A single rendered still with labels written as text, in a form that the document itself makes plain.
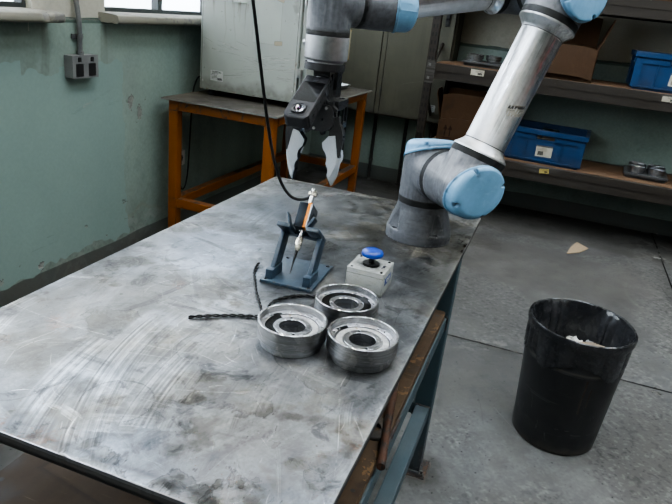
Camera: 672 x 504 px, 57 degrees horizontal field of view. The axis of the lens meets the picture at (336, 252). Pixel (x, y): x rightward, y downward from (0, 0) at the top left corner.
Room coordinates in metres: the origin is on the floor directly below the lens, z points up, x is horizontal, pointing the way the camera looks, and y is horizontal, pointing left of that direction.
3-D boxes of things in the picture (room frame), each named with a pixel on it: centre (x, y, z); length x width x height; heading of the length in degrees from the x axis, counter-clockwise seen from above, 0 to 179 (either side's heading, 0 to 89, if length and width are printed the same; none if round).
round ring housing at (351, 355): (0.81, -0.05, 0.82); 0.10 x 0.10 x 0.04
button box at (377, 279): (1.07, -0.07, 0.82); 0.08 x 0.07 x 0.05; 162
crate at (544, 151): (4.29, -1.34, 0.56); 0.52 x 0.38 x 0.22; 69
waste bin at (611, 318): (1.82, -0.81, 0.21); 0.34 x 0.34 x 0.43
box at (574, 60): (4.28, -1.32, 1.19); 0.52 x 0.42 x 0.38; 72
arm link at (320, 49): (1.13, 0.06, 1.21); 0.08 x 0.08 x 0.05
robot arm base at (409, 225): (1.39, -0.19, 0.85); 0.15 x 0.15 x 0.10
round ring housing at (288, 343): (0.83, 0.05, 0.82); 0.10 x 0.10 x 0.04
